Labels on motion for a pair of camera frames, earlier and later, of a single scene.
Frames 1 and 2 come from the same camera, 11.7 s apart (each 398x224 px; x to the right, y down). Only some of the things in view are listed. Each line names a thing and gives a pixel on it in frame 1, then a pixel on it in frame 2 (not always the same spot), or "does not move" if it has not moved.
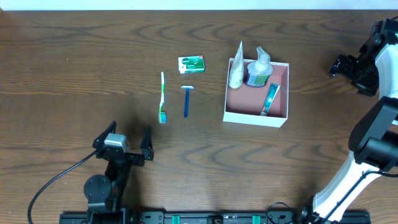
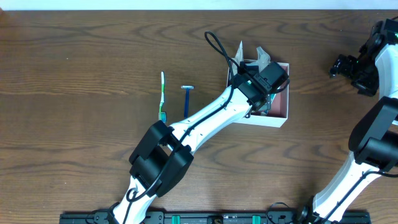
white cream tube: [236, 77] does not move
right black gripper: [347, 66] does not move
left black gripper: [131, 157] to [249, 66]
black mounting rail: [203, 217] does not move
